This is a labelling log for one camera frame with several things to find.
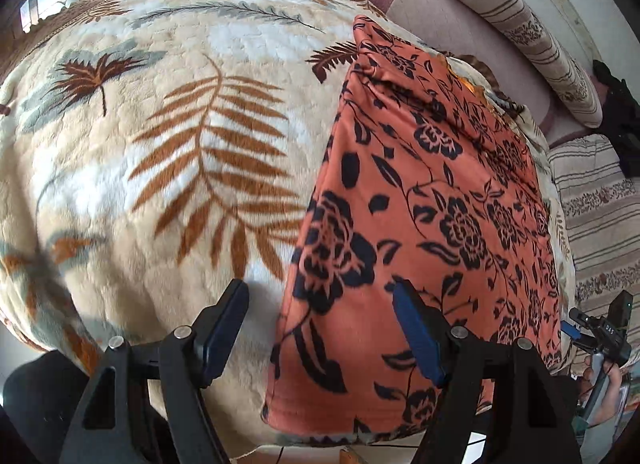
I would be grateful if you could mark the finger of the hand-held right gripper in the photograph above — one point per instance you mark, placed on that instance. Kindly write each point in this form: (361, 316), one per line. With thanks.
(569, 329)

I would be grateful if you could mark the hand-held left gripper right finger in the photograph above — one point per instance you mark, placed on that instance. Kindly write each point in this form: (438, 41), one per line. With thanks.
(417, 336)

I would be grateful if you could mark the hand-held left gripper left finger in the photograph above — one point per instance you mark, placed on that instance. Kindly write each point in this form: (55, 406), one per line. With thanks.
(226, 331)

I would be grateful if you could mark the orange black floral garment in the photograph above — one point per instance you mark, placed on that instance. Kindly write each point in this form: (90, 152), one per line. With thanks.
(430, 224)

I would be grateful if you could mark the person's right hand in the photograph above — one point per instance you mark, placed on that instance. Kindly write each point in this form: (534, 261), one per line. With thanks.
(611, 394)

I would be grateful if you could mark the striped floral bedding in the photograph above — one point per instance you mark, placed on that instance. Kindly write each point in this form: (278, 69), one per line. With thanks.
(600, 214)

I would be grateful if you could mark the cream leaf print fleece blanket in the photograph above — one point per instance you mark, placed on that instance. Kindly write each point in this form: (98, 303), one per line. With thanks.
(150, 154)

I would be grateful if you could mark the black bag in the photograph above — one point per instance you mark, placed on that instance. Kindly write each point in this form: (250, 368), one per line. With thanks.
(622, 109)

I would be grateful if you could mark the striped bolster pillow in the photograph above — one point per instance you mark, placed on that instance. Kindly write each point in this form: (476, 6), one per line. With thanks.
(530, 29)

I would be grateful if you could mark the pink bed sheet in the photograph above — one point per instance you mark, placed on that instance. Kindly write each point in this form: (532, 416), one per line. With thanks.
(440, 14)

